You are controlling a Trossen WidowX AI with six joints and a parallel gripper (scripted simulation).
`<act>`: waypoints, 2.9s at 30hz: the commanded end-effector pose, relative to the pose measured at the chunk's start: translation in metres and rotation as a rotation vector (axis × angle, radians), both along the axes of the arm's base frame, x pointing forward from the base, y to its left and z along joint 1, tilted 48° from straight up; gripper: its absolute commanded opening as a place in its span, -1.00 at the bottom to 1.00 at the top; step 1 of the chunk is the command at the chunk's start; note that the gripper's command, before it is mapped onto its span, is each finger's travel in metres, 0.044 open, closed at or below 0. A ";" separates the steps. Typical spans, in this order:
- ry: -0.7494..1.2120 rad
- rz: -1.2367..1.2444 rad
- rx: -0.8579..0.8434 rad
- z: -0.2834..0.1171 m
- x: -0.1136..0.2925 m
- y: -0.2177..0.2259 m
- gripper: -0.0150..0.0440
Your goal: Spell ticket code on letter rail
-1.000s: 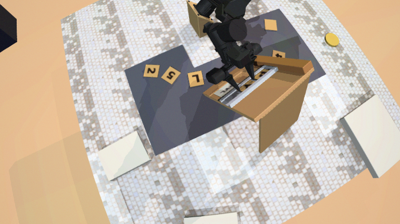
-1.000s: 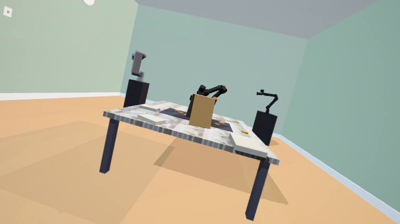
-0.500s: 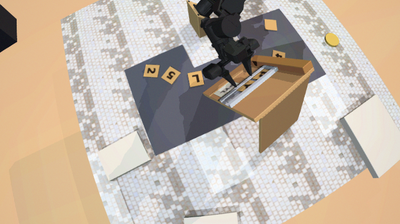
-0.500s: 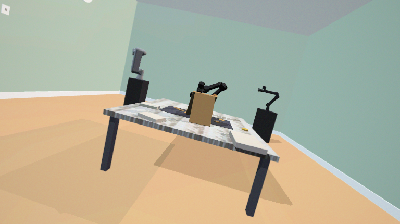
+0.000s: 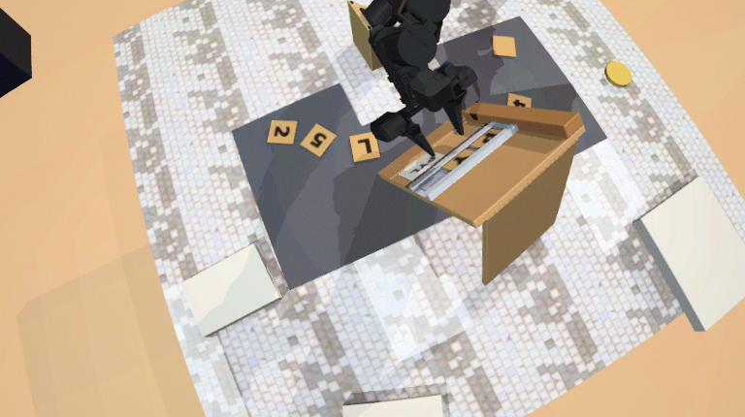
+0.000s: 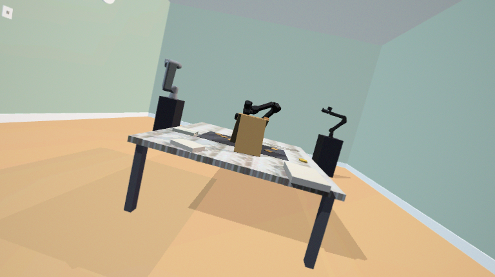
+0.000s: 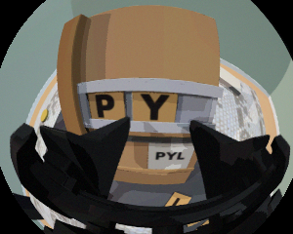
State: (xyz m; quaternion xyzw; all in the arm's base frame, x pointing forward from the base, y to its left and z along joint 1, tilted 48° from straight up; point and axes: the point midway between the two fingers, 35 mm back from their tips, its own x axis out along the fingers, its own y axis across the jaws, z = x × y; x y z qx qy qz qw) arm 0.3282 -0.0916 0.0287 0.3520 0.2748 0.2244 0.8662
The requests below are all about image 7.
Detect yellow round disc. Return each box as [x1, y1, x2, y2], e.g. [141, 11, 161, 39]
[41, 109, 49, 122]

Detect brown wooden board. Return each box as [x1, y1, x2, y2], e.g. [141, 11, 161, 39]
[57, 5, 224, 184]

